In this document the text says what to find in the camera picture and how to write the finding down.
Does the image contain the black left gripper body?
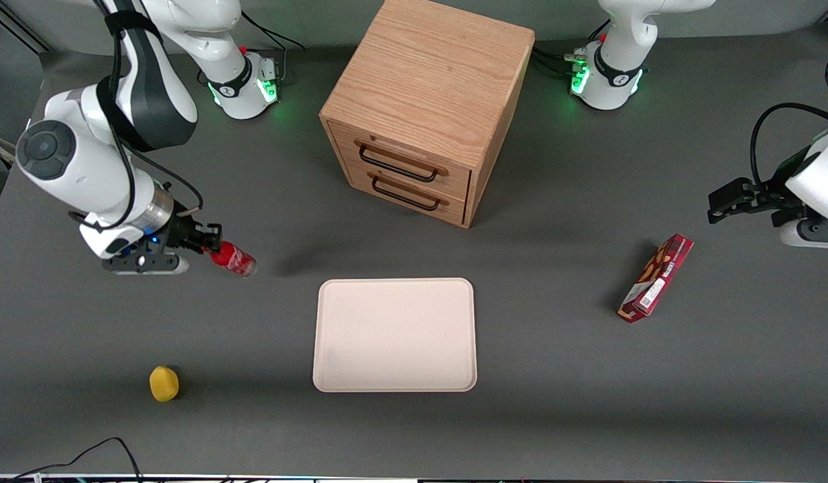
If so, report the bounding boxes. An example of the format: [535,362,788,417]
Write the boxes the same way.
[754,148,818,227]

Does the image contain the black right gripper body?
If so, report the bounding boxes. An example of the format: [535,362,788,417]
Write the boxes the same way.
[160,212,206,257]

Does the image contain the red coke bottle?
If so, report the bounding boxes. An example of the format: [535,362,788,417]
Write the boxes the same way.
[209,239,259,278]

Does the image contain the cream rectangular tray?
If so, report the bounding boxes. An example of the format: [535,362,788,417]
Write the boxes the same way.
[312,278,478,393]

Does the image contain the red cookie box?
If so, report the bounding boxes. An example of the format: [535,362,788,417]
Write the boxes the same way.
[617,233,695,324]

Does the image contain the yellow lemon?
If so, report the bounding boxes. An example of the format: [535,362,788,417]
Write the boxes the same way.
[149,365,180,403]

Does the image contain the wooden drawer cabinet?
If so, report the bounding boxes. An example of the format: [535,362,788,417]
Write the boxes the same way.
[318,0,536,230]

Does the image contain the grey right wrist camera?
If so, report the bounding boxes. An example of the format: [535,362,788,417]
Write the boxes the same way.
[103,248,190,276]

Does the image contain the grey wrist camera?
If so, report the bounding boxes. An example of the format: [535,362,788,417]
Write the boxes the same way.
[780,217,828,250]
[103,248,190,276]

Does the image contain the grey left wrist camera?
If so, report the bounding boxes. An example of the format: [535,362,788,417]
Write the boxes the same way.
[780,217,828,250]

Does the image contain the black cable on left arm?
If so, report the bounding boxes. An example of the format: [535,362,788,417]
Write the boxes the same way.
[750,102,828,190]

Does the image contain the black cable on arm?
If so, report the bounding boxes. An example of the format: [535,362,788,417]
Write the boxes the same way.
[68,0,204,233]
[750,102,828,190]

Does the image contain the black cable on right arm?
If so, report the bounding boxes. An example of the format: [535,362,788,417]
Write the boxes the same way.
[68,0,204,233]

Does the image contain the wooden drawer with black handle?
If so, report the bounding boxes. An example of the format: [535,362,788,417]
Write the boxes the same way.
[343,161,469,226]
[328,122,473,201]

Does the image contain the black cables at right base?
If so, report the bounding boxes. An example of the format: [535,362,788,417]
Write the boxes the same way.
[196,11,306,87]

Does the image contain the black cables at base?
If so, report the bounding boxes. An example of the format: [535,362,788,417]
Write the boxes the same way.
[196,11,306,87]
[530,19,612,80]

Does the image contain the black cables at left base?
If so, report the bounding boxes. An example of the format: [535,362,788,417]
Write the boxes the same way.
[530,19,612,80]

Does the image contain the black cable on table edge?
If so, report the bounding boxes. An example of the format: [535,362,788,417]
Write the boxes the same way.
[0,437,144,483]

